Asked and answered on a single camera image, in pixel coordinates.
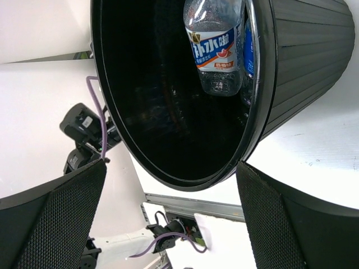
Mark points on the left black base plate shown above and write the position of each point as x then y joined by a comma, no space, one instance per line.
190,225

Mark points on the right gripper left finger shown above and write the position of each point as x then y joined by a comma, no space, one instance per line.
48,226

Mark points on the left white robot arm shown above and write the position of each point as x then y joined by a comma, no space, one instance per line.
119,230

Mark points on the clear bottle orange blue label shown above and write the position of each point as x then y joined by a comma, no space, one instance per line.
215,31

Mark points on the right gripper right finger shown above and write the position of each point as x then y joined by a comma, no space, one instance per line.
291,229

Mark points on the black plastic waste bin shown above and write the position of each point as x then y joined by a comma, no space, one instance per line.
194,86

